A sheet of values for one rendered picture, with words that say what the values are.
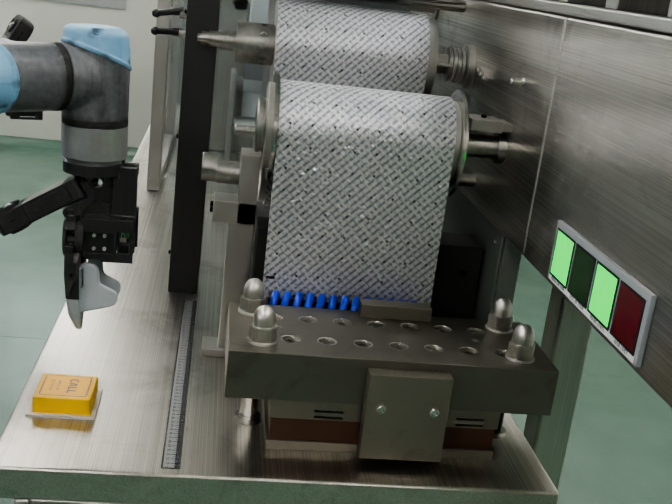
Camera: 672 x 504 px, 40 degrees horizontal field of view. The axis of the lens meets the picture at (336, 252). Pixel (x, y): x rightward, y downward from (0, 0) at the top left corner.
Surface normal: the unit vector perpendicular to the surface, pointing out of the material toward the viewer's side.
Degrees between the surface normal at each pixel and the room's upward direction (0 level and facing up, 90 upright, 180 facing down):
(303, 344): 0
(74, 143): 91
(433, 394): 90
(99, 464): 0
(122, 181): 90
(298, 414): 90
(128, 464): 0
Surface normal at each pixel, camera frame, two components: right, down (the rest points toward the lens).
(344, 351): 0.11, -0.95
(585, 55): -0.99, -0.08
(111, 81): 0.66, 0.29
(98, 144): 0.30, 0.30
